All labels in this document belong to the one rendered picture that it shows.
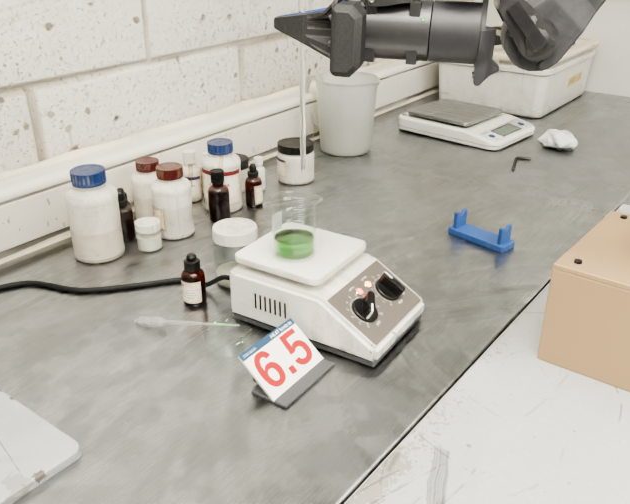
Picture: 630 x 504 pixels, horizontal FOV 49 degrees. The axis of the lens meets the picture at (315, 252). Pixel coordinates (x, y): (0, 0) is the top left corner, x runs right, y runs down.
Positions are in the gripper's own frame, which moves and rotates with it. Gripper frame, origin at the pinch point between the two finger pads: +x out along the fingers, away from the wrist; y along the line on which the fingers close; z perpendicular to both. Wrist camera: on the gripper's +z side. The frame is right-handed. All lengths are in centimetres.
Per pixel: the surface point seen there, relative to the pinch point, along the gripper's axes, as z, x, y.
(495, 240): -33.2, -23.5, -25.8
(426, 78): -30, -7, -117
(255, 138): -30, 22, -55
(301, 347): -32.7, -1.8, 8.9
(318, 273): -25.9, -2.6, 4.1
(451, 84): -29, -14, -109
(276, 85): -23, 21, -68
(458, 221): -32.2, -17.9, -29.2
